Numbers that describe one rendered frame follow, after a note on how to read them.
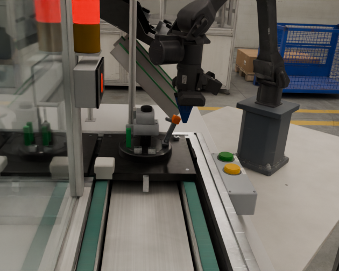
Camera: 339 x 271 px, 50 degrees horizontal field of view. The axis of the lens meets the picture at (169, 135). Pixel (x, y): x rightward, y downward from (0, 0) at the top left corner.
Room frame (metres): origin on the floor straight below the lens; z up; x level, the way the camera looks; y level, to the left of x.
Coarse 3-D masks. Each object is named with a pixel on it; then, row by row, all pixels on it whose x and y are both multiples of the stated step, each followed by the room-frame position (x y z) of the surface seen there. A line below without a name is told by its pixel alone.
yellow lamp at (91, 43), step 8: (80, 24) 0.64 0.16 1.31; (88, 24) 0.64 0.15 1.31; (96, 24) 0.65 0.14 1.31; (80, 32) 0.64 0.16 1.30; (88, 32) 0.64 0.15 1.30; (96, 32) 0.65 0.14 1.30; (80, 40) 0.64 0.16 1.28; (88, 40) 0.64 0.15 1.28; (96, 40) 0.65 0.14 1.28; (80, 48) 0.64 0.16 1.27; (88, 48) 0.64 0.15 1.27; (96, 48) 0.65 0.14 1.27
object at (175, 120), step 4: (176, 116) 0.87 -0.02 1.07; (168, 120) 0.86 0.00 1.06; (172, 120) 0.86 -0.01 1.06; (176, 120) 0.86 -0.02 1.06; (172, 124) 0.86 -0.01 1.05; (172, 128) 0.86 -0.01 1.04; (168, 132) 0.86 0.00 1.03; (172, 132) 0.86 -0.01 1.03; (168, 136) 0.86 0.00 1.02; (164, 140) 0.86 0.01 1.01; (168, 140) 0.86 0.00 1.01
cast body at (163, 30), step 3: (162, 24) 1.14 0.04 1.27; (168, 24) 1.12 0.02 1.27; (162, 27) 1.11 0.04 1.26; (165, 27) 1.11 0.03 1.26; (168, 27) 1.12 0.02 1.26; (159, 30) 1.11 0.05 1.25; (162, 30) 1.11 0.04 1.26; (165, 30) 1.11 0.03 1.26; (168, 30) 1.11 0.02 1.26; (150, 33) 1.13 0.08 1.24; (156, 33) 1.12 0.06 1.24; (159, 33) 1.11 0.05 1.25; (162, 33) 1.11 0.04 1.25; (165, 33) 1.11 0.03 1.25; (150, 36) 1.13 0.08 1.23; (153, 36) 1.13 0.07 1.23
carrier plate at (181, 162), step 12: (108, 144) 0.90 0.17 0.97; (180, 144) 0.92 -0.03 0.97; (108, 156) 0.82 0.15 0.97; (120, 156) 0.82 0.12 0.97; (180, 156) 0.85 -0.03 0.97; (120, 168) 0.76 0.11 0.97; (132, 168) 0.76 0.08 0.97; (144, 168) 0.77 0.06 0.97; (156, 168) 0.77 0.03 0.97; (168, 168) 0.78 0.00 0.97; (180, 168) 0.78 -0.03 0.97; (192, 168) 0.78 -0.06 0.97; (132, 180) 0.74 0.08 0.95; (156, 180) 0.75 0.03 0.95; (168, 180) 0.75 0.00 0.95; (180, 180) 0.75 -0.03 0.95; (192, 180) 0.76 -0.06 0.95
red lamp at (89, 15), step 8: (72, 0) 0.64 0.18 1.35; (80, 0) 0.64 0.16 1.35; (88, 0) 0.64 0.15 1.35; (96, 0) 0.65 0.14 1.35; (72, 8) 0.65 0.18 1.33; (80, 8) 0.64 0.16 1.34; (88, 8) 0.64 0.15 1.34; (96, 8) 0.65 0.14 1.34; (80, 16) 0.64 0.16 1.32; (88, 16) 0.64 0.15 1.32; (96, 16) 0.65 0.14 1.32
